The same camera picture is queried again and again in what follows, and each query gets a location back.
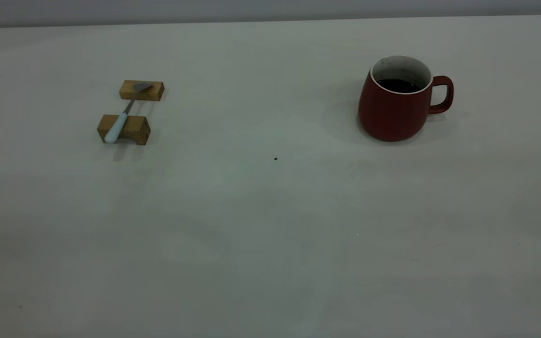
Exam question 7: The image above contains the red ceramic mug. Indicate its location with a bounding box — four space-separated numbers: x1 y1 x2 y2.
358 55 454 142

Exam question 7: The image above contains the arch-shaped wooden block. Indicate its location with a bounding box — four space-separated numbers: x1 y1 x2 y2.
97 114 151 146

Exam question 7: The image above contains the dark coffee liquid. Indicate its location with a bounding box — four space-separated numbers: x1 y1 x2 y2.
377 78 422 93

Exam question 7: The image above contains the flat rectangular wooden block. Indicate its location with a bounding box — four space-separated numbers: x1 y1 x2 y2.
119 80 165 101

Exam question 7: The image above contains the spoon with pale blue handle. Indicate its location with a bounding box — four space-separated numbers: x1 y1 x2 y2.
104 82 153 144

